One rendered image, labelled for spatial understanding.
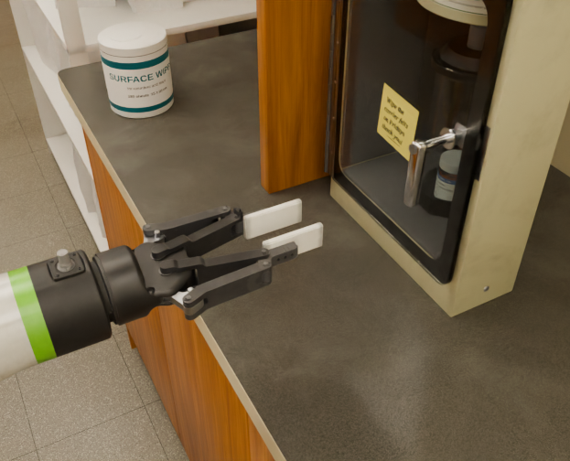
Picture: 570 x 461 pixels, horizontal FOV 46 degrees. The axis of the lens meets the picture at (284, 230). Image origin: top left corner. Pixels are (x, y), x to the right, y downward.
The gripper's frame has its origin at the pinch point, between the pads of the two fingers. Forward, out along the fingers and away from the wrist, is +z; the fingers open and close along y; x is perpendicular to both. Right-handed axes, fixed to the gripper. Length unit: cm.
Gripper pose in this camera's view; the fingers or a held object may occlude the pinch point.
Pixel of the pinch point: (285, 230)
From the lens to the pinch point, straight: 72.8
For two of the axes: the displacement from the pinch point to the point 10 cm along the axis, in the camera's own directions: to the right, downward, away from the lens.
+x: 0.0, 7.7, 6.4
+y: -4.6, -5.7, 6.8
